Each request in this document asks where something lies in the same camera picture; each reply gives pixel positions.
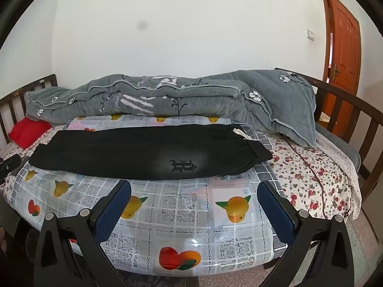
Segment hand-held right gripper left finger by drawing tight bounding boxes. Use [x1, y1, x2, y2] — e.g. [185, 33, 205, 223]
[34, 179, 132, 287]

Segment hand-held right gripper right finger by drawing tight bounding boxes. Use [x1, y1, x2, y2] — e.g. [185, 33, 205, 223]
[257, 180, 362, 287]

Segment black pants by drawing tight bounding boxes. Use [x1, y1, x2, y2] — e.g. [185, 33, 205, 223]
[28, 123, 273, 181]

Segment floral bed sheet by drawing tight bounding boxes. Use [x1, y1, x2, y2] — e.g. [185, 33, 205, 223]
[0, 124, 364, 222]

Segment fruit print plastic cover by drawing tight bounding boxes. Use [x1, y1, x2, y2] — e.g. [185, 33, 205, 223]
[6, 114, 289, 278]

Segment grey floral pillow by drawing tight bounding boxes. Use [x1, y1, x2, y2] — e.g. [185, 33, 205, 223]
[236, 69, 318, 148]

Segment grey floral quilt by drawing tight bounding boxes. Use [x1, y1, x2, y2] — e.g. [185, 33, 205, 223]
[25, 72, 282, 132]

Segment black phone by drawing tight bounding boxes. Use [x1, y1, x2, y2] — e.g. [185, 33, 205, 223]
[0, 155, 22, 176]

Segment red pillow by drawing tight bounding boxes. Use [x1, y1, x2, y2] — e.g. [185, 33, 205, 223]
[8, 117, 53, 150]

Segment orange wooden door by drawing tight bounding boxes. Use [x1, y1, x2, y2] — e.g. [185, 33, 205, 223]
[320, 0, 361, 126]

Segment dark wooden bed frame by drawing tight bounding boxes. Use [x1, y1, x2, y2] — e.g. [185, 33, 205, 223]
[0, 68, 383, 204]

